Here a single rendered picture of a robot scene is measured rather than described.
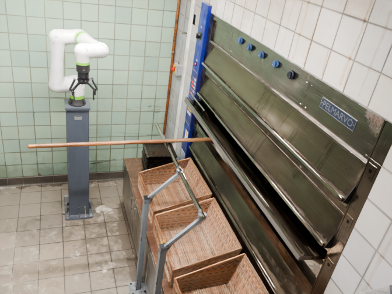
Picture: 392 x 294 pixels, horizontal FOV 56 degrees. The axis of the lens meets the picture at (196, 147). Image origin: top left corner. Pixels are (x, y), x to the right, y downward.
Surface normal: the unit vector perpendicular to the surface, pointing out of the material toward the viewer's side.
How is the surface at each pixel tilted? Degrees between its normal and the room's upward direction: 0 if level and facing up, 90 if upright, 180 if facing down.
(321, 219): 70
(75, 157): 90
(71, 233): 0
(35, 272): 0
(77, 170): 90
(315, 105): 91
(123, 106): 90
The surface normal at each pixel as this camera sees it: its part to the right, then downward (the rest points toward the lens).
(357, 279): -0.94, 0.04
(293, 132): -0.83, -0.26
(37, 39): 0.32, 0.51
